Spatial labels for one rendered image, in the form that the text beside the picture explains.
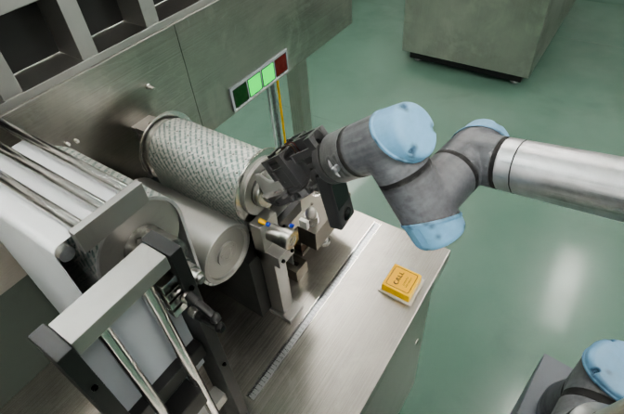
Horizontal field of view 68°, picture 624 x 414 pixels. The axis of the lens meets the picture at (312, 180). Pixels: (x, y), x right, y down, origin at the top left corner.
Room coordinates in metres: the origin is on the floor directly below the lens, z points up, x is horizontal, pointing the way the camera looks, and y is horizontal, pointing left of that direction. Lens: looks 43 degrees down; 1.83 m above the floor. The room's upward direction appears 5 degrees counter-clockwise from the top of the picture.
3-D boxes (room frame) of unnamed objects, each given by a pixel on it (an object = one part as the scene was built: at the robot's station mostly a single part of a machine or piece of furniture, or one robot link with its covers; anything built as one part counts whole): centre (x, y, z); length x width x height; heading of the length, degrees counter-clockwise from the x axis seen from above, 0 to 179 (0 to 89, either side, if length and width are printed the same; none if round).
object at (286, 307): (0.58, 0.08, 1.05); 0.06 x 0.05 x 0.31; 53
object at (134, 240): (0.42, 0.23, 1.33); 0.06 x 0.06 x 0.06; 53
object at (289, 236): (0.56, 0.05, 1.18); 0.04 x 0.02 x 0.04; 143
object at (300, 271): (0.76, 0.16, 0.92); 0.28 x 0.04 x 0.04; 53
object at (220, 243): (0.62, 0.27, 1.17); 0.26 x 0.12 x 0.12; 53
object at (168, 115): (0.79, 0.30, 1.25); 0.15 x 0.01 x 0.15; 143
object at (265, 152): (0.64, 0.10, 1.25); 0.15 x 0.01 x 0.15; 143
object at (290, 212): (0.67, 0.08, 1.13); 0.09 x 0.06 x 0.03; 143
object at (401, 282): (0.62, -0.19, 0.91); 0.07 x 0.07 x 0.02; 53
